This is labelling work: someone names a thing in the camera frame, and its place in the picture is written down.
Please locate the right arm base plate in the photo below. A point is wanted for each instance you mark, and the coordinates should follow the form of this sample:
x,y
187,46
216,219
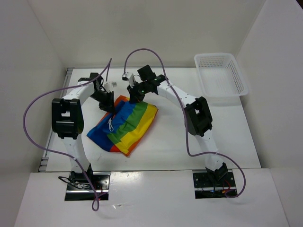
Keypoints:
x,y
205,189

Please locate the white plastic basket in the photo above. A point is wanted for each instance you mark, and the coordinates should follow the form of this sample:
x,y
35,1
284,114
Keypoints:
x,y
220,75

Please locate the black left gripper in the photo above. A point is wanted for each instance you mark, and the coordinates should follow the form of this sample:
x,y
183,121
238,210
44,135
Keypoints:
x,y
109,106

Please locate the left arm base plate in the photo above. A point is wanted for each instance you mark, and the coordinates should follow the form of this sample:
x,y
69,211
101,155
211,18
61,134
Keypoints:
x,y
80,190

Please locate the aluminium table edge rail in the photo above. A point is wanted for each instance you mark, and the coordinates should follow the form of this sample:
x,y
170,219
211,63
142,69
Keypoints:
x,y
56,118

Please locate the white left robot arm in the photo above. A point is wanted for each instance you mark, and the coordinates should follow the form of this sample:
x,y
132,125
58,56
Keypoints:
x,y
68,121

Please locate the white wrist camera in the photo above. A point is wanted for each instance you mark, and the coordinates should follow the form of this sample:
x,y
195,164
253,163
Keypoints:
x,y
109,86
127,76

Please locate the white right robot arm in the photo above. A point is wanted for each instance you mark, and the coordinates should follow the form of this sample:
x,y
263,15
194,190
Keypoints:
x,y
198,118

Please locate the rainbow striped shorts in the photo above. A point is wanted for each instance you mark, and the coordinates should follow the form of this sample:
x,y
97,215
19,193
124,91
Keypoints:
x,y
121,132

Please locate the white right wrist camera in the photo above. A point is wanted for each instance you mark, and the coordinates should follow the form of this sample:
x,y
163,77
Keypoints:
x,y
127,76

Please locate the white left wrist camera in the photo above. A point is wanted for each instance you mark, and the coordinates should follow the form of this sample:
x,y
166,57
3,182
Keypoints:
x,y
109,86

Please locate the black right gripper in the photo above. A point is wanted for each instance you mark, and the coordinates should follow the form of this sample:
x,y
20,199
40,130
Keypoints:
x,y
134,97

